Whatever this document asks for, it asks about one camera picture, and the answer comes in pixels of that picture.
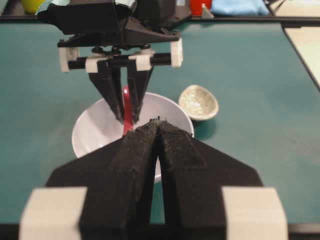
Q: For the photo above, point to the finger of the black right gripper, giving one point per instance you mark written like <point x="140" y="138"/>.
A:
<point x="107" y="81"/>
<point x="137" y="83"/>

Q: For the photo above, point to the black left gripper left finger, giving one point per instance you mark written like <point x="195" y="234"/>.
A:
<point x="97" y="196"/>

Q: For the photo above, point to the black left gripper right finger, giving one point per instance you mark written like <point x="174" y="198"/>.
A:
<point x="209" y="195"/>

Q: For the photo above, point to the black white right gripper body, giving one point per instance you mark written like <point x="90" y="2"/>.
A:
<point x="144" y="59"/>

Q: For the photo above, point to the pink plastic spoon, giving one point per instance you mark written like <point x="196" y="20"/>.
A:
<point x="128" y="117"/>

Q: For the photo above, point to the white round bowl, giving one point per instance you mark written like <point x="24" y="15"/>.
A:
<point x="97" y="126"/>

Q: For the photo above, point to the speckled ceramic spoon rest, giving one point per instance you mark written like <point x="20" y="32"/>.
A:
<point x="198" y="103"/>

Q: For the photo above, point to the yellow green cup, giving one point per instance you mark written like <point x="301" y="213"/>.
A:
<point x="34" y="6"/>

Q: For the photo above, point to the red container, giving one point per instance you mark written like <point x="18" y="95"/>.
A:
<point x="196" y="6"/>

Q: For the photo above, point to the blue cloth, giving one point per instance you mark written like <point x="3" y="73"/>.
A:
<point x="239" y="7"/>

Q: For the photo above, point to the white side table panel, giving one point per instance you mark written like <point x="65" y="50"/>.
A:
<point x="304" y="37"/>

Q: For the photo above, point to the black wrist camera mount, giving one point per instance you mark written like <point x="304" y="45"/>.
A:
<point x="110" y="22"/>

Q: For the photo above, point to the black far frame rail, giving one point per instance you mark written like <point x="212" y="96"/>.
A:
<point x="291" y="21"/>

